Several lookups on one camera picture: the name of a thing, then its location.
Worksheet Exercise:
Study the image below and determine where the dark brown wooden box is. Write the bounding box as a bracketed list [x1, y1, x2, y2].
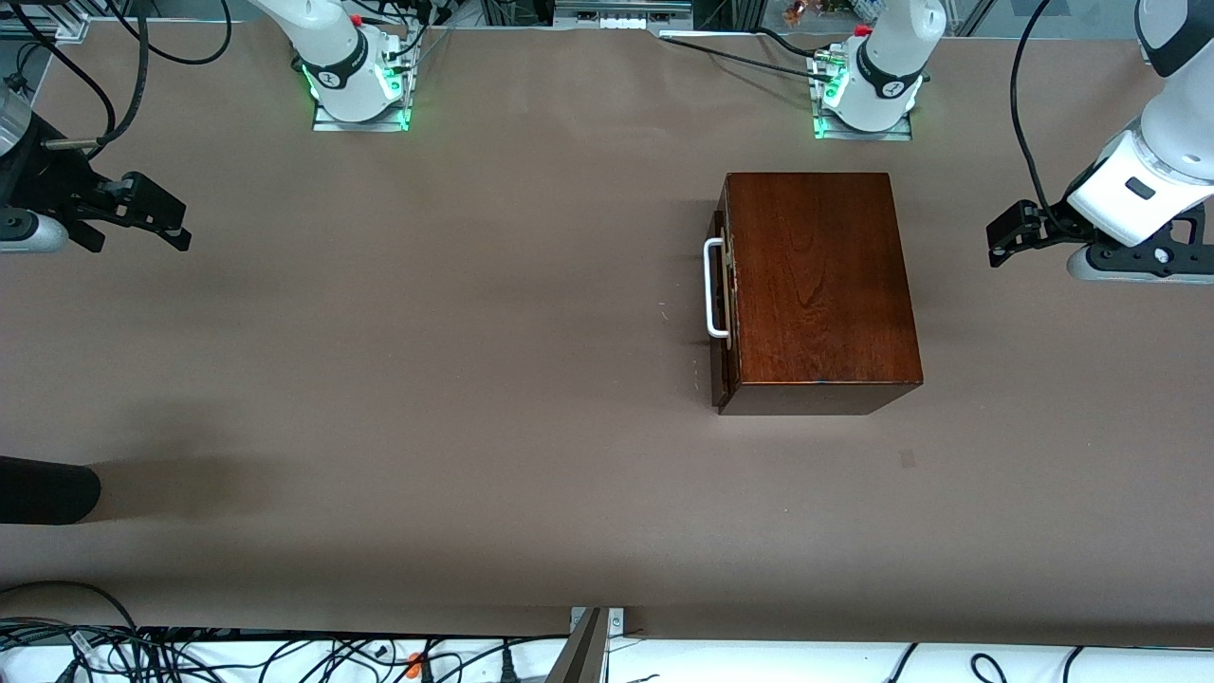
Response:
[718, 172, 924, 416]

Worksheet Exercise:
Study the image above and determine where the black cable to arm base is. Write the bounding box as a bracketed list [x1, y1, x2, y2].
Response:
[659, 27, 837, 84]

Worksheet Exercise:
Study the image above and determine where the aluminium frame corner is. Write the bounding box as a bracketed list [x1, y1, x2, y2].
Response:
[0, 0, 92, 41]

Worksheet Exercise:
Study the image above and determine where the black looped floor cable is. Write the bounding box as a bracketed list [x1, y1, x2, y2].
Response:
[0, 580, 143, 635]

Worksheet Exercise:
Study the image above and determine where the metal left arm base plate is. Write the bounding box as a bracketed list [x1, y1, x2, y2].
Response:
[811, 47, 914, 142]

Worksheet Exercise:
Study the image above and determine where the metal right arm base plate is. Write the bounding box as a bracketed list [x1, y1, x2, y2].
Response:
[312, 28, 412, 133]

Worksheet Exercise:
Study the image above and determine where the wooden drawer with white handle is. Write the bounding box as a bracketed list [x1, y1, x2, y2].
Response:
[704, 185, 739, 411]

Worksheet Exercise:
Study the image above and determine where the white power strip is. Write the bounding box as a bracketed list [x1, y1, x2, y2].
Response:
[554, 0, 694, 30]

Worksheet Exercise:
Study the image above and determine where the black rounded cylinder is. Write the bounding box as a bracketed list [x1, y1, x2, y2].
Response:
[0, 455, 102, 526]

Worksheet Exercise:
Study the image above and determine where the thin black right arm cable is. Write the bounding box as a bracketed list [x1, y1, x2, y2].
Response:
[8, 0, 119, 143]

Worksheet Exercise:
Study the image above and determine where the aluminium profile with bracket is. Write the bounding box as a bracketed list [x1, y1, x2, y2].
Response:
[545, 607, 627, 683]

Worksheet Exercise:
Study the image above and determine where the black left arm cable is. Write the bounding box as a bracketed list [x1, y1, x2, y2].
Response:
[1009, 0, 1056, 214]

